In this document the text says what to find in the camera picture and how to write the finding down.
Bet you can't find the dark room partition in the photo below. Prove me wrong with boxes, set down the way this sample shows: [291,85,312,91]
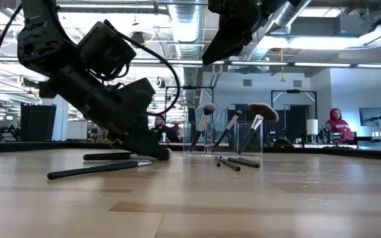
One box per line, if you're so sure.
[20,103,58,142]

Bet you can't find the brown fan makeup brush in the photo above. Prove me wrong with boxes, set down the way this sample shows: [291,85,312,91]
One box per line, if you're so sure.
[237,102,280,155]

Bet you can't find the white cylinder lamp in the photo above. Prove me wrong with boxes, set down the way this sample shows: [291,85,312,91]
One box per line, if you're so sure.
[306,118,319,136]

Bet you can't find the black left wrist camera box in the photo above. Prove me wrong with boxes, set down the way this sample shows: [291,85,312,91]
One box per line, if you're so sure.
[77,20,138,81]

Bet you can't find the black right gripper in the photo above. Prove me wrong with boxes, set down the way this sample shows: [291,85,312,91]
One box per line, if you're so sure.
[202,0,300,66]

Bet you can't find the black hanging ceiling device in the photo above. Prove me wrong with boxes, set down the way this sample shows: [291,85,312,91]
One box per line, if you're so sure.
[131,30,157,46]

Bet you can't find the grey computer monitor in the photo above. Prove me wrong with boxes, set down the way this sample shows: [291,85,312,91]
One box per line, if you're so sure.
[359,107,381,128]

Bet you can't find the black dome object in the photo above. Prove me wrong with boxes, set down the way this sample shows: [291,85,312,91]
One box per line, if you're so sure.
[274,138,294,149]

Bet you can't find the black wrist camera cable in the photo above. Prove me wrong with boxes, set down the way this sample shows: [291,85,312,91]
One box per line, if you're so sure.
[103,19,181,116]

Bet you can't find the person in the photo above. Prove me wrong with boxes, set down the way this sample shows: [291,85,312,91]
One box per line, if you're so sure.
[324,108,355,143]
[149,114,181,143]

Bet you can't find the silver round ventilation duct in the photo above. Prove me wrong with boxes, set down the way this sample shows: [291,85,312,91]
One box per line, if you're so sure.
[167,0,208,60]
[243,0,312,63]

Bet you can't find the white desk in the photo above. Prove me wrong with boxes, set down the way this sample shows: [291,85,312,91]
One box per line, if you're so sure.
[355,137,381,152]

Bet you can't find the long ceiling light strip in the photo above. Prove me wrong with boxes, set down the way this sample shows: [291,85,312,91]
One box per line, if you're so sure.
[129,58,381,69]

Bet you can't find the yellow hanging cord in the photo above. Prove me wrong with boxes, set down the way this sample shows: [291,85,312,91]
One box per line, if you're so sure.
[279,48,286,83]

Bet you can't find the clear acrylic compartment container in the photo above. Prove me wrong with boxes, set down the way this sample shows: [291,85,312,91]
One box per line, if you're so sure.
[183,121,264,157]

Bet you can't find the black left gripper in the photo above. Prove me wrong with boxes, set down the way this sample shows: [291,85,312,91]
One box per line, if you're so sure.
[38,56,172,162]

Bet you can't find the makeup brush small angled head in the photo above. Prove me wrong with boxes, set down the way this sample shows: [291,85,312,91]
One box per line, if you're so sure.
[211,110,243,153]

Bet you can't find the makeup brush round fluffy head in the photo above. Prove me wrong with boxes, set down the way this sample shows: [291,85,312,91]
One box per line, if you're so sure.
[189,102,217,153]

